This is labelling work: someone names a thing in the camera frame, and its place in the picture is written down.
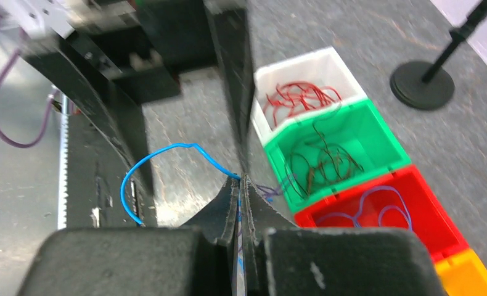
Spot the orange plastic bin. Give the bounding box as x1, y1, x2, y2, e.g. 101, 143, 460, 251
435, 249, 487, 296

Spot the red wire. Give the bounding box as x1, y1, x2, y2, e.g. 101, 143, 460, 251
263, 81, 343, 128

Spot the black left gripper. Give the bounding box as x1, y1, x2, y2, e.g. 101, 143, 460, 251
23, 1, 255, 174

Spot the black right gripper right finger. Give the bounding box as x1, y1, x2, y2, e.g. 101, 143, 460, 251
242, 175, 302, 295

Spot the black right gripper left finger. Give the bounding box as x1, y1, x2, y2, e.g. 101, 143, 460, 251
184, 178, 239, 295

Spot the red plastic bin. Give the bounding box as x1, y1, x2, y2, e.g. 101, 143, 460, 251
294, 165, 469, 261

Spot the green plastic bin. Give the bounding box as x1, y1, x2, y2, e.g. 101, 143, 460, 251
264, 99, 411, 214

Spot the black microphone stand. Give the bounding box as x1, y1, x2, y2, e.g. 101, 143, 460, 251
390, 0, 487, 111

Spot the white transparent plastic bin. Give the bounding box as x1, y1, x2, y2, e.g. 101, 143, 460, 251
251, 46, 367, 147

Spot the white cable duct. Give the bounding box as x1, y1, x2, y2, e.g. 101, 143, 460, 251
57, 94, 70, 230

